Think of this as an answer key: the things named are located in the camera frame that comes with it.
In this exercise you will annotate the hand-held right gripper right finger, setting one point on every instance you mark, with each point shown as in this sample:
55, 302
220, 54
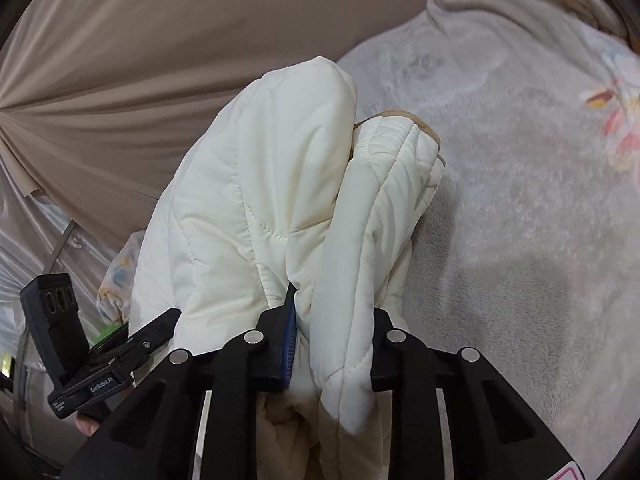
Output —
395, 365

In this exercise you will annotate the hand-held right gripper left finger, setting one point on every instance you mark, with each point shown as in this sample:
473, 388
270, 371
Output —
289, 345

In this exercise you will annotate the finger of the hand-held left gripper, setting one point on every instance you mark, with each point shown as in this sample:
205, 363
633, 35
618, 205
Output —
157, 327

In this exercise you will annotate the white quilted jacket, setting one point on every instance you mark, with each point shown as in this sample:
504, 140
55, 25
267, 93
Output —
250, 185

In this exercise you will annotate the person's left hand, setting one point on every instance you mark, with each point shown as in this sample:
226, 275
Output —
87, 426

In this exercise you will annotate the grey metal bar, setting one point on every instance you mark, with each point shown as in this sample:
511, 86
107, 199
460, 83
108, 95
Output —
62, 247

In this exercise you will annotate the silvery sheer curtain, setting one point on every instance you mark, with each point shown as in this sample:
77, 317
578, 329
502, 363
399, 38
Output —
30, 240

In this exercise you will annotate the grey floral fleece blanket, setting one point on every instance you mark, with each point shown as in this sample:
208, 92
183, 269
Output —
525, 210

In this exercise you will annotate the beige curtain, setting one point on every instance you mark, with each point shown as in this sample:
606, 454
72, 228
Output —
150, 60

